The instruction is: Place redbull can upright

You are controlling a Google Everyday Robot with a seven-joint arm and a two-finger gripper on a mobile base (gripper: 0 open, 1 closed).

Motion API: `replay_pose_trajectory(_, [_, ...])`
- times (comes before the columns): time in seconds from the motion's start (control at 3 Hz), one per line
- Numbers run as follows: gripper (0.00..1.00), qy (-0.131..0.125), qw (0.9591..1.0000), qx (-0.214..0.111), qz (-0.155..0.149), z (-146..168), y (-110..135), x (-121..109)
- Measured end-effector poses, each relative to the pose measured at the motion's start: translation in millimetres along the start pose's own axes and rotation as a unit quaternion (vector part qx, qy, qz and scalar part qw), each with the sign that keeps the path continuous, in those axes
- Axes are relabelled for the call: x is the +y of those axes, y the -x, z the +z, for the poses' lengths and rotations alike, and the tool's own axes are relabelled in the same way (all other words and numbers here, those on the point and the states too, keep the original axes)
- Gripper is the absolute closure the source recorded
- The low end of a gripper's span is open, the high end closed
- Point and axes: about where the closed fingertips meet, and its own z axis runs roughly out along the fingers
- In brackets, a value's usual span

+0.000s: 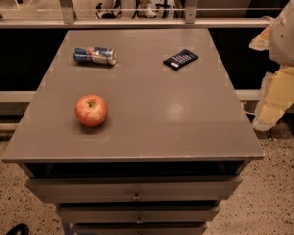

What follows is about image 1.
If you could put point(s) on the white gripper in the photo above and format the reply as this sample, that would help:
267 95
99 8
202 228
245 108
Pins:
288 41

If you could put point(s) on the redbull can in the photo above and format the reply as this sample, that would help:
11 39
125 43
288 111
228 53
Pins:
97 55

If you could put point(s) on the dark blue snack packet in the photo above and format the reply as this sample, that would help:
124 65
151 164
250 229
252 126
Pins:
180 60

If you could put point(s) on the grey drawer cabinet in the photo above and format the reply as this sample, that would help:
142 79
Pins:
161 123

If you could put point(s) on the top drawer with knob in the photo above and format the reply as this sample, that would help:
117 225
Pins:
68 191

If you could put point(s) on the red apple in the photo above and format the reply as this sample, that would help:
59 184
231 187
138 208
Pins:
91 110

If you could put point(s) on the black shoe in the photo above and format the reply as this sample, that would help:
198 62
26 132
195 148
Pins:
20 229

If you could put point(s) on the metal railing frame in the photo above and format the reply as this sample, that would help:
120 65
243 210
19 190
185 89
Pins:
35 14

